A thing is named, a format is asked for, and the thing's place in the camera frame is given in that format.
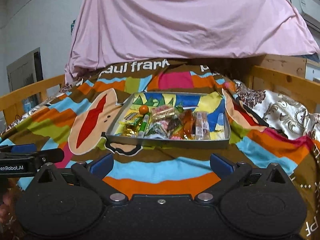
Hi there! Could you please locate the brown biscuit packet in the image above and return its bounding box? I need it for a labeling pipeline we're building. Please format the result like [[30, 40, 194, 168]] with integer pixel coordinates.
[[195, 112, 210, 140]]

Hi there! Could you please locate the clear packet of orange snacks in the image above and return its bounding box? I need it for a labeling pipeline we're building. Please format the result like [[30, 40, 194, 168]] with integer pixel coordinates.
[[181, 109, 195, 140]]

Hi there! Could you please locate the gold foil snack packet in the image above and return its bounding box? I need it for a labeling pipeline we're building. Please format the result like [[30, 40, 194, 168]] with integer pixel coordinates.
[[119, 124, 140, 138]]

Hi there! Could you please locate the yellow green snack packet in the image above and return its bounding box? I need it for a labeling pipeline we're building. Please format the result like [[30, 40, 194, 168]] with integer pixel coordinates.
[[119, 112, 144, 126]]

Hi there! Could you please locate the dark plum snack packet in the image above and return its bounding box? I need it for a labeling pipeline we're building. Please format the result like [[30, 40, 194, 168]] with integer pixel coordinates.
[[167, 118, 181, 132]]

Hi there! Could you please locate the white green seaweed snack packet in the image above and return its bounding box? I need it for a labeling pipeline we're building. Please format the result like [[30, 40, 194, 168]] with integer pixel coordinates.
[[144, 119, 173, 139]]

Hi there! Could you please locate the green white tube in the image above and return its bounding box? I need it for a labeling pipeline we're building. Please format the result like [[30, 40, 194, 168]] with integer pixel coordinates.
[[138, 114, 150, 138]]

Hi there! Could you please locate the small orange tangerine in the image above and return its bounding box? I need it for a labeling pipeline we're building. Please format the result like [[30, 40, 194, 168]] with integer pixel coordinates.
[[139, 105, 149, 115]]

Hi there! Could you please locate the pink cake packet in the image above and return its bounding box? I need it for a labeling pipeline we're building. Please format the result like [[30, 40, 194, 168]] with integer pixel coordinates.
[[151, 105, 177, 121]]

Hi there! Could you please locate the person's left hand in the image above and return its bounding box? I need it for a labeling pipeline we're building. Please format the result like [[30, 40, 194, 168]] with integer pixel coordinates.
[[1, 178, 19, 223]]

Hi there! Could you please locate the metal tray with dinosaur towel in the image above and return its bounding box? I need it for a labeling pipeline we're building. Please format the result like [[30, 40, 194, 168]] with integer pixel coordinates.
[[106, 92, 231, 150]]

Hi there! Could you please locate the floral satin quilt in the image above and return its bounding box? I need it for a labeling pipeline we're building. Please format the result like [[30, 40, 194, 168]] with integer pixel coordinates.
[[234, 80, 319, 141]]

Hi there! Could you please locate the pink bed sheet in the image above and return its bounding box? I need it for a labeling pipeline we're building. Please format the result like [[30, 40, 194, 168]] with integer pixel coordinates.
[[65, 0, 319, 82]]

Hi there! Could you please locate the white air conditioner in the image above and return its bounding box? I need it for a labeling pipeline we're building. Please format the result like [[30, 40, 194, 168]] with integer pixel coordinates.
[[290, 0, 320, 31]]

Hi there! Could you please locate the wooden bed frame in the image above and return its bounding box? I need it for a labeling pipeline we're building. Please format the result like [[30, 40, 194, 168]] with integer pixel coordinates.
[[1, 54, 319, 124]]

